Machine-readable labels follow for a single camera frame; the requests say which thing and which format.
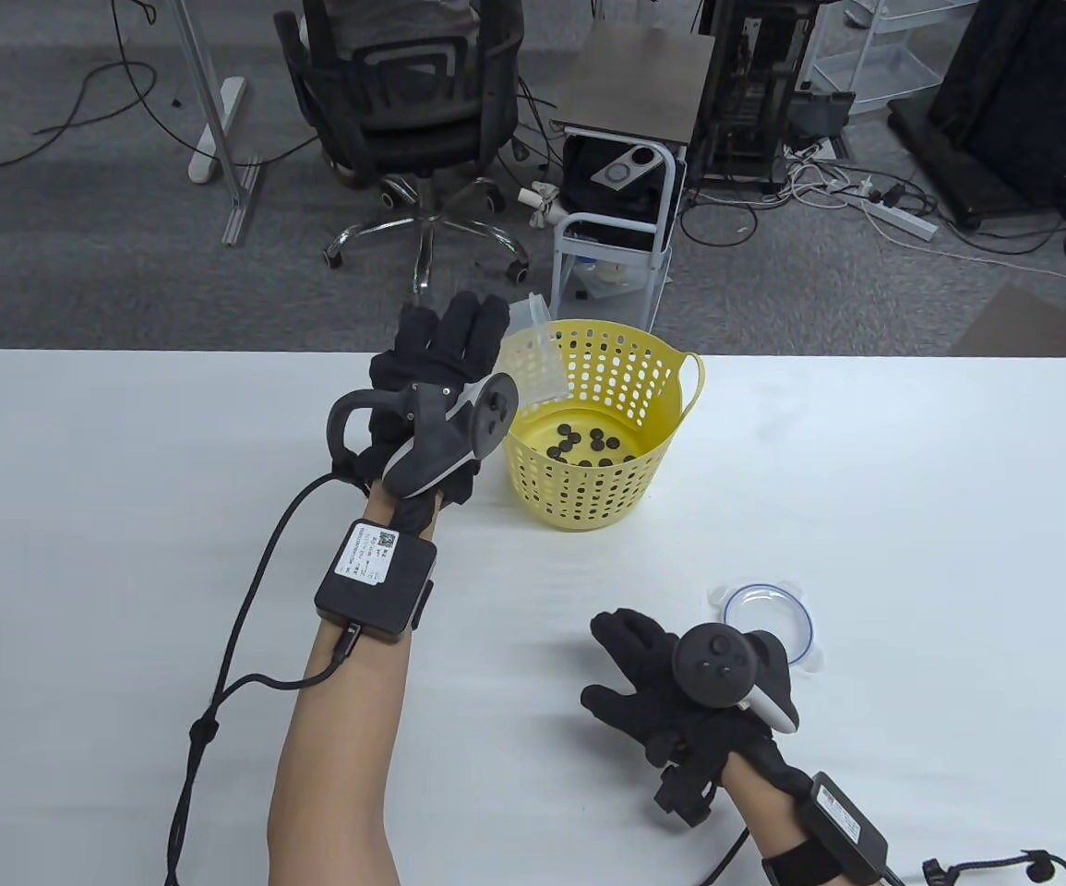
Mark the clear round jar lid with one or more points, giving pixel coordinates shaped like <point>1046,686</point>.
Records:
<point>763,623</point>

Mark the black office chair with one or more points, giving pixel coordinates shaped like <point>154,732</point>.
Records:
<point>422,120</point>

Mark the gray hand controller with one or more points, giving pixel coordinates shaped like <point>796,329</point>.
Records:
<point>440,443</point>
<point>722,664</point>

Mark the black wrist sensor box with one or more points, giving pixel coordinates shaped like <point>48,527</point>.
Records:
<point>851,821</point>
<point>376,581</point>

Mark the person's right hand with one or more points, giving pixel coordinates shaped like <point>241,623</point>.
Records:
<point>634,683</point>

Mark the white rolling cart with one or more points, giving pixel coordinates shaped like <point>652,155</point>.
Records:
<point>634,83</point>

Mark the black right wrist sensor box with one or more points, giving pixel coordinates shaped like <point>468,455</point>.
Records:
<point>851,821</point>

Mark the person's left hand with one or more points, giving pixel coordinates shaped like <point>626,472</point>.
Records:
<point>440,351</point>

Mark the person's right forearm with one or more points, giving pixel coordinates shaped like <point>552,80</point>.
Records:
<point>763,794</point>

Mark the small black floor box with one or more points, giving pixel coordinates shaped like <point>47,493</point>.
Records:
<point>819,113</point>

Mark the pile of black Go stones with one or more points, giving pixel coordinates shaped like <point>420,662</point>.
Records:
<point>588,445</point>

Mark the brown floor mat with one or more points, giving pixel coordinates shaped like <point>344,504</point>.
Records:
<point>1040,323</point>

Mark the person's left forearm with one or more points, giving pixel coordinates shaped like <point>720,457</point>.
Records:
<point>339,738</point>

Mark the white power strip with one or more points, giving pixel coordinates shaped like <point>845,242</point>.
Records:
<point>902,220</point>

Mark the yellow plastic laundry basket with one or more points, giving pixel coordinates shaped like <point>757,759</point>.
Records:
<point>643,480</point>

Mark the clear plastic jar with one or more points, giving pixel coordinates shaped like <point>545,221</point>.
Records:
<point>537,355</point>

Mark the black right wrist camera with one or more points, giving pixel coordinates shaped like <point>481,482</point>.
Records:
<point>685,794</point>

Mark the black open computer tower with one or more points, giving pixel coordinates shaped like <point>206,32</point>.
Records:
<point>754,92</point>

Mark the large black display stand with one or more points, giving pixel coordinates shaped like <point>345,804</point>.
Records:
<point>1022,101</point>

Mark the black left wrist sensor box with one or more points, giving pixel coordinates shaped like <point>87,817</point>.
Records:
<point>376,581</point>

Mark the gray left hand controller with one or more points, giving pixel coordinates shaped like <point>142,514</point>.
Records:
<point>440,443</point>

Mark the white desk leg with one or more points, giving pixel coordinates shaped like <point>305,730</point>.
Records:
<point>205,74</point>

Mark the gray right hand controller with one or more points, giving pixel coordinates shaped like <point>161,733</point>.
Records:
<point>722,664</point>

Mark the black case with round vent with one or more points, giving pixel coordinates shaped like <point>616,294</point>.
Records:
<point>625,171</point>

